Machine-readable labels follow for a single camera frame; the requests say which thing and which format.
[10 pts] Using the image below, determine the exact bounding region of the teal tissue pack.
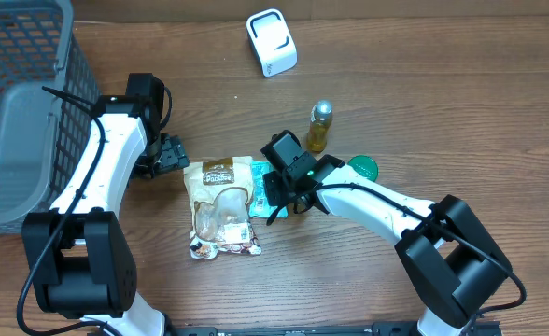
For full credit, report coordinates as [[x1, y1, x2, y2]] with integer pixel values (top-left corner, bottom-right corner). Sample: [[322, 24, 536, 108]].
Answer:
[[249, 160, 276, 218]]

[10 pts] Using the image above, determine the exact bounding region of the brown snack packet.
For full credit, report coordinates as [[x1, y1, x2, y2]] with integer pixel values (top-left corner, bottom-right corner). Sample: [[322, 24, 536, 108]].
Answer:
[[184, 156, 262, 259]]

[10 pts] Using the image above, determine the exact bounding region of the clear yellow liquid bottle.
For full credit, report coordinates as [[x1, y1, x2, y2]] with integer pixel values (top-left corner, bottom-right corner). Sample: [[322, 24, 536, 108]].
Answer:
[[306, 100, 333, 153]]

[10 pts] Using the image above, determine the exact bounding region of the green lid white jar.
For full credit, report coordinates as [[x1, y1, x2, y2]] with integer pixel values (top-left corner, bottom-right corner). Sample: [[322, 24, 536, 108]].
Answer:
[[347, 155, 379, 182]]

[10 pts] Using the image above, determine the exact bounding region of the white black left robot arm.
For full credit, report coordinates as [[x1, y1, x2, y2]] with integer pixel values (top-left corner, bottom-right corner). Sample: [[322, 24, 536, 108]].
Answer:
[[16, 73, 190, 335]]

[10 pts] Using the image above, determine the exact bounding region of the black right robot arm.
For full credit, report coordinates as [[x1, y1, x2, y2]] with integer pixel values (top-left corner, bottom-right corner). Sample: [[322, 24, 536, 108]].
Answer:
[[261, 130, 513, 335]]

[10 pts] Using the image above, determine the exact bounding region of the white barcode scanner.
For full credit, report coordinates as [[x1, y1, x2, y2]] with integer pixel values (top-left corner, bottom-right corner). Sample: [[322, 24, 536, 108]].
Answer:
[[246, 8, 298, 77]]

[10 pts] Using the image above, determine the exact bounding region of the grey plastic mesh basket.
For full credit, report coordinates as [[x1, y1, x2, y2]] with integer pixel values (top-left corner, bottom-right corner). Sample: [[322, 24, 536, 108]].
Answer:
[[0, 0, 101, 233]]

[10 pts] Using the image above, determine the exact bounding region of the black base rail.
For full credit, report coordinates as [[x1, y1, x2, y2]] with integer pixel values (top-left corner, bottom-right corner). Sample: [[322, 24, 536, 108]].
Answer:
[[171, 320, 502, 336]]

